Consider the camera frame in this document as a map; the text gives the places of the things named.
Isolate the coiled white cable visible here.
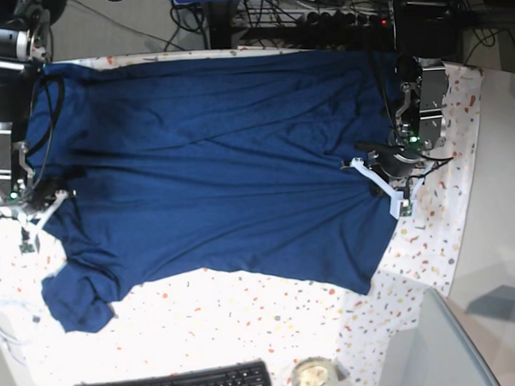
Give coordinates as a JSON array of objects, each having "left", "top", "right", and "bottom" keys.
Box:
[{"left": 0, "top": 295, "right": 46, "bottom": 367}]

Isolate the grey laptop computer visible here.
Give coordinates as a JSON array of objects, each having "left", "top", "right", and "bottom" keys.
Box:
[{"left": 378, "top": 288, "right": 500, "bottom": 386}]

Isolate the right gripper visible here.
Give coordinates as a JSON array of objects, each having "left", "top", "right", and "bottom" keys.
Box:
[{"left": 8, "top": 179, "right": 61, "bottom": 214}]

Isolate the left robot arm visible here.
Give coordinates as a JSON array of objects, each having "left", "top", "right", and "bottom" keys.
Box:
[{"left": 358, "top": 0, "right": 459, "bottom": 182}]

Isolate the terrazzo pattern table cover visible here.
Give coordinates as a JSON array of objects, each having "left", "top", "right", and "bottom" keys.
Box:
[{"left": 0, "top": 49, "right": 483, "bottom": 386}]

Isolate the clear glass jar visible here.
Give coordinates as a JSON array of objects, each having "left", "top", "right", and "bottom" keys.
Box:
[{"left": 291, "top": 357, "right": 338, "bottom": 386}]

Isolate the black wire rack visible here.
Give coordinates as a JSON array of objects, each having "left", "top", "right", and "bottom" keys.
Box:
[{"left": 233, "top": 0, "right": 379, "bottom": 29}]

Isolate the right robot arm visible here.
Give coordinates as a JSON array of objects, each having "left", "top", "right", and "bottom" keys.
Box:
[{"left": 0, "top": 0, "right": 67, "bottom": 218}]

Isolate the navy blue t-shirt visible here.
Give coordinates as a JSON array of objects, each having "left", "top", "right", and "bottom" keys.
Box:
[{"left": 27, "top": 50, "right": 400, "bottom": 333}]

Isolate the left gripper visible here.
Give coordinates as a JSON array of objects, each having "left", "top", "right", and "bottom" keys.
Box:
[{"left": 354, "top": 141, "right": 424, "bottom": 181}]

